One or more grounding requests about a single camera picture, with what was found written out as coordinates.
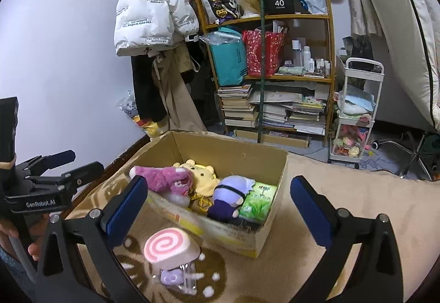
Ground clear bag with lilac toy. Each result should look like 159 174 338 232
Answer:
152 261 205 296

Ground white plush with yellow pompoms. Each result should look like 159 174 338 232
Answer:
173 159 220 216

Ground pink bear plush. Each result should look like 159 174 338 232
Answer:
128 166 193 196

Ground wooden bookshelf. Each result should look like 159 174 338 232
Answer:
195 0 336 146

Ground pink swirl roll plush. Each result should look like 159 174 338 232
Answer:
143 228 201 270

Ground purple white plush doll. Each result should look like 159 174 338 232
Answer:
207 176 255 223

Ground beige brown patterned blanket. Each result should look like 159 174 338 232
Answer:
65 151 440 303

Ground printed cardboard box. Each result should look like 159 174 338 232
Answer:
105 132 288 258

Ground operator left hand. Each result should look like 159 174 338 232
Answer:
0 213 51 261

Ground white rolling utility cart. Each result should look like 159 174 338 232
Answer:
328 57 385 169

